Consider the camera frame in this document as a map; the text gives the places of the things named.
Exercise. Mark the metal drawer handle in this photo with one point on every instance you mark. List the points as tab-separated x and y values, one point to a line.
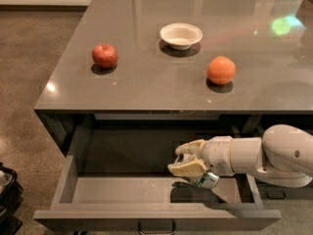
156	227

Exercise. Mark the black cart on floor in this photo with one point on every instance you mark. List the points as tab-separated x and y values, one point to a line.
10	192

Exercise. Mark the open grey top drawer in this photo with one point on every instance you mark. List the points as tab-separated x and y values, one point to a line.
116	174

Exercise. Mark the crushed 7up can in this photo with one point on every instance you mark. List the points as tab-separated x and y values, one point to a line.
206	181

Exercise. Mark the red apple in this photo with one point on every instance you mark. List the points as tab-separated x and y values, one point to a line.
104	56

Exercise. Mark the white paper bowl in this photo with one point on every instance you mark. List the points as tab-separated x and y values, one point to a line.
180	36

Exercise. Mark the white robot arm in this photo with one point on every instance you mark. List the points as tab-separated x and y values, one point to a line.
282	156

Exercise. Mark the orange fruit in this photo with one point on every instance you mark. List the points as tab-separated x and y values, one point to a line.
221	70

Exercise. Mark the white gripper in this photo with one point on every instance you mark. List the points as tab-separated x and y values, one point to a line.
217	155

